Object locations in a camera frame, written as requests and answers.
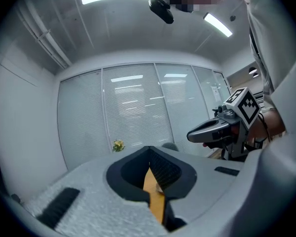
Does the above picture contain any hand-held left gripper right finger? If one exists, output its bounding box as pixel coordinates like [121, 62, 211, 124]
[149, 146, 245, 233]

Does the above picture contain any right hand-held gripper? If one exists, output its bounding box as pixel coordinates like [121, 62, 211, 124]
[186, 87, 261, 161]

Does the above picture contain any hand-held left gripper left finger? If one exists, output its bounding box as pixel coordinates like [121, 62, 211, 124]
[22, 146, 169, 237]

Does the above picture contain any person's right forearm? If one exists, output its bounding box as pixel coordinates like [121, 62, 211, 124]
[248, 109, 287, 143]

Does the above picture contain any person's right hand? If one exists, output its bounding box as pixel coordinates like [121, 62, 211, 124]
[230, 126, 241, 140]

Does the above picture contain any yellow flower bouquet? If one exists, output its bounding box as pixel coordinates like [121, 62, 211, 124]
[112, 139, 126, 153]

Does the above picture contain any person's beige shirt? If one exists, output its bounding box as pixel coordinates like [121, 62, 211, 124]
[231, 0, 296, 237]

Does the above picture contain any white ceiling pipe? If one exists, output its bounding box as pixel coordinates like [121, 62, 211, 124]
[17, 0, 74, 70]

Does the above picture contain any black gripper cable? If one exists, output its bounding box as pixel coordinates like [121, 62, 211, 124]
[258, 112, 272, 143]

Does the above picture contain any black head-mounted camera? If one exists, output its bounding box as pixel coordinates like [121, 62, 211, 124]
[148, 0, 175, 25]

